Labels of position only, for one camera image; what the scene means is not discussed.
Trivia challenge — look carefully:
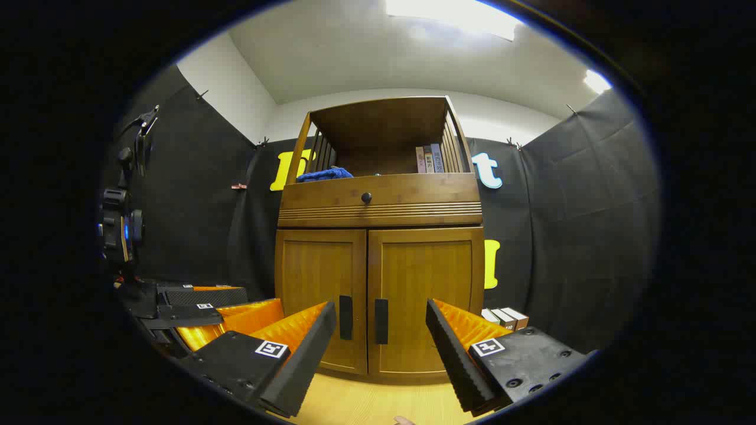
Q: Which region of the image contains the black backdrop cloth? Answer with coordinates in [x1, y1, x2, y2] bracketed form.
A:
[103, 65, 659, 355]

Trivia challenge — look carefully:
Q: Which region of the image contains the wooden double-door shoe cabinet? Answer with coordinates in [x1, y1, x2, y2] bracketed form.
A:
[275, 96, 486, 381]

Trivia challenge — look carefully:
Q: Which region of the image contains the brown spine book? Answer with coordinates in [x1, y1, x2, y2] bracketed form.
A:
[502, 307, 529, 331]

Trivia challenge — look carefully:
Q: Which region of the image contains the blue cloth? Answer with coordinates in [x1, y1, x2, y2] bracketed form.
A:
[295, 167, 354, 183]

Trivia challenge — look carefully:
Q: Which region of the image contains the wooden cabinet door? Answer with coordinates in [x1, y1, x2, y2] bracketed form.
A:
[367, 227, 485, 378]
[276, 229, 368, 374]

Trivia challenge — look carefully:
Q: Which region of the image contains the wooden cabinet drawer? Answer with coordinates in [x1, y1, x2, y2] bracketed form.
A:
[279, 173, 482, 228]

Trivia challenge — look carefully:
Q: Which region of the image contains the large ceiling light panel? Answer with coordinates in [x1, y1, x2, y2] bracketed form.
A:
[385, 0, 523, 41]

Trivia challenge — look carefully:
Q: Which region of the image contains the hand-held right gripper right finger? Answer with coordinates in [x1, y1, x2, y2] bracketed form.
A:
[425, 298, 591, 415]

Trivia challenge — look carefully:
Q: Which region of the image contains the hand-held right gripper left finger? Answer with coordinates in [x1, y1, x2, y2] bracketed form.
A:
[177, 301, 338, 419]

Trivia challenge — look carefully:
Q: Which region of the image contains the small ceiling light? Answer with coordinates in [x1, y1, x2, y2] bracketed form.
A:
[585, 70, 612, 94]

